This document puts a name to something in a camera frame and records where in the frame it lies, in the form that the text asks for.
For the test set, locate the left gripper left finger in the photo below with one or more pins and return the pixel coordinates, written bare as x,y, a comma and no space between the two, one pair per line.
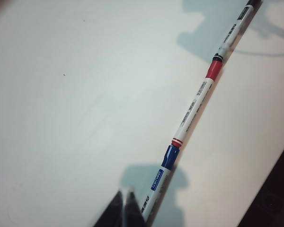
113,210

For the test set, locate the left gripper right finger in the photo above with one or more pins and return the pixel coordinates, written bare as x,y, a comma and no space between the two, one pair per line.
132,208

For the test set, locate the blue whiteboard marker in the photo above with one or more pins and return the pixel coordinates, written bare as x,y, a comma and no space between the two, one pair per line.
166,163

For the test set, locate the red whiteboard marker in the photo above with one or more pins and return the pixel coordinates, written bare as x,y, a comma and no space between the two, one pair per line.
196,104

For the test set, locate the black whiteboard marker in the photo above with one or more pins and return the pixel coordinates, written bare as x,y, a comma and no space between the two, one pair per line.
234,30

